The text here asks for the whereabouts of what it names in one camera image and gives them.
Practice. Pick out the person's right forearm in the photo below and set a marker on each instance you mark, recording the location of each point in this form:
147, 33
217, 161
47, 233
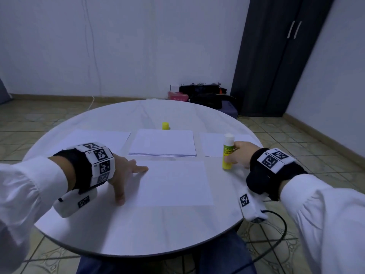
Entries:
328, 225

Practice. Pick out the person's right hand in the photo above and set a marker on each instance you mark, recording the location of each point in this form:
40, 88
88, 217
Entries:
245, 154

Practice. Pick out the person's left forearm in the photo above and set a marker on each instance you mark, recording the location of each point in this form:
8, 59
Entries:
28, 208

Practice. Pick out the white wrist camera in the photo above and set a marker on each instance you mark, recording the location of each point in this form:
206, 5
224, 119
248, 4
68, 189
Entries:
77, 202
252, 207

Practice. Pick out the grey door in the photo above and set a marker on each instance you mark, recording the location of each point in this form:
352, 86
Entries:
4, 91

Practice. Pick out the blue suitcase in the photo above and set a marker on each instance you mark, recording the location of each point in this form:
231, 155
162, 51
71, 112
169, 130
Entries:
229, 109

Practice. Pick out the black left wristband with markers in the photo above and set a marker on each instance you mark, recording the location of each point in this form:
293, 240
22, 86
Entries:
88, 168

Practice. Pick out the yellow glue stick cap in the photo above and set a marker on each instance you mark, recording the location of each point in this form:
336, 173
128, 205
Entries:
165, 125

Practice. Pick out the person's left hand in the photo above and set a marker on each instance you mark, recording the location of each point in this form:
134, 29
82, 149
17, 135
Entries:
122, 174

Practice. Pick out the black right wristband with markers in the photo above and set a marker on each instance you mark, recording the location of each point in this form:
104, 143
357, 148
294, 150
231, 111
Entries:
274, 171

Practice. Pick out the white paper stack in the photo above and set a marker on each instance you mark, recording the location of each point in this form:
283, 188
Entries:
91, 139
214, 144

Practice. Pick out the black wristband with markers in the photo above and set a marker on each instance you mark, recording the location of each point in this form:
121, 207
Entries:
88, 168
274, 171

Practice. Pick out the black wardrobe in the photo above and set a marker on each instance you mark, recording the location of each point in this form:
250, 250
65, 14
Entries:
279, 54

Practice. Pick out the black bag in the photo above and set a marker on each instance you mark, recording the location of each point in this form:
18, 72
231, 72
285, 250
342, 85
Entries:
202, 95

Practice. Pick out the single white paper sheet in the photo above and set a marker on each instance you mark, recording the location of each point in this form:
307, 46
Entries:
168, 182
162, 142

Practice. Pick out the pink box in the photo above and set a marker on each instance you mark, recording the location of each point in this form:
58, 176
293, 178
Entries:
178, 96

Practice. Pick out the yellow glue stick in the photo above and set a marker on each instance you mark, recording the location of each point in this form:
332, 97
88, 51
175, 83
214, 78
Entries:
228, 152

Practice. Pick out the person's legs in blue jeans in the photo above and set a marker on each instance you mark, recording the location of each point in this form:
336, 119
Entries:
222, 256

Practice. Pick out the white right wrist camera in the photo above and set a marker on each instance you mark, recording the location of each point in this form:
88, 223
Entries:
252, 207

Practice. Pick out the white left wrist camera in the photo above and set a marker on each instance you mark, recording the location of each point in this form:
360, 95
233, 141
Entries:
77, 202

